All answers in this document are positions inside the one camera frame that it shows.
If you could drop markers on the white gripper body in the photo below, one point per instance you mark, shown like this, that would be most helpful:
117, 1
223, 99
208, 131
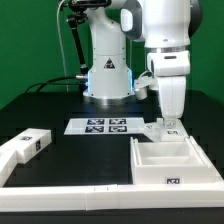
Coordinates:
170, 70

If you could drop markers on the white cabinet box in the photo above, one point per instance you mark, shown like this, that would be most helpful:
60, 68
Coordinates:
171, 163

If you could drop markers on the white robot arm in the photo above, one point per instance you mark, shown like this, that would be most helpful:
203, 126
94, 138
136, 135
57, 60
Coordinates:
163, 26

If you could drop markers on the white cabinet top block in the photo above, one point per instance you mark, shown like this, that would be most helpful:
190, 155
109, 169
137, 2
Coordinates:
28, 143

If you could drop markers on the white U-shaped fence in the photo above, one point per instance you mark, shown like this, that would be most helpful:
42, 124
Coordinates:
102, 197

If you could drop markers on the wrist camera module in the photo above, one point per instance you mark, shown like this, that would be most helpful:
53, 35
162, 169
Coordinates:
141, 84

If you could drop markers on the white marker base plate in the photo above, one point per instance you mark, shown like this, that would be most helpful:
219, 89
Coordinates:
104, 126

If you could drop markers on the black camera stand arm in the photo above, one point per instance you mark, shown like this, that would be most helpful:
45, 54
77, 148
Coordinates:
77, 36

